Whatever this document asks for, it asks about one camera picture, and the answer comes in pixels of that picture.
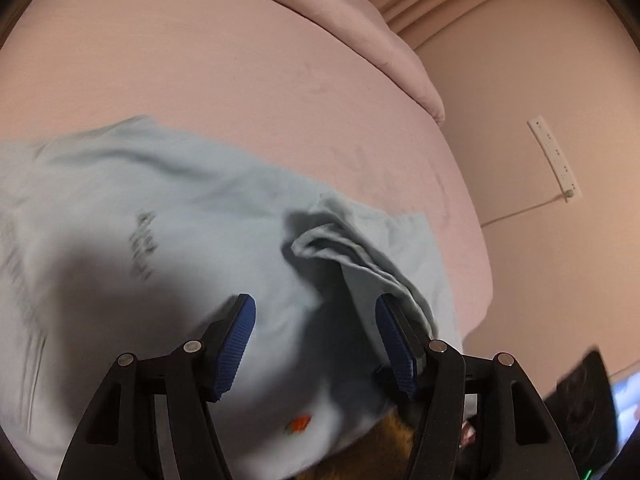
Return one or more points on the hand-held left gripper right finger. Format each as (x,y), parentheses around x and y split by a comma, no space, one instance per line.
(395,345)

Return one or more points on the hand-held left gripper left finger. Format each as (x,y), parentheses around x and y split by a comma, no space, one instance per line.
(235,345)

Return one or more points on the light blue strawberry print pants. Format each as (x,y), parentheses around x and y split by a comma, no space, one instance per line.
(175,240)

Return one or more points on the brown fuzzy rug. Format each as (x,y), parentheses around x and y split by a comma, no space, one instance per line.
(385,440)

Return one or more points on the white power strip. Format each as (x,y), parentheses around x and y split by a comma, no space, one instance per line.
(552,155)

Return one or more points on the bed with pink sheet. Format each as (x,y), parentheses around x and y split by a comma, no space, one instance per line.
(225,85)

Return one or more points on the pink duvet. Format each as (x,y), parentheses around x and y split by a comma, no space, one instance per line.
(300,5)

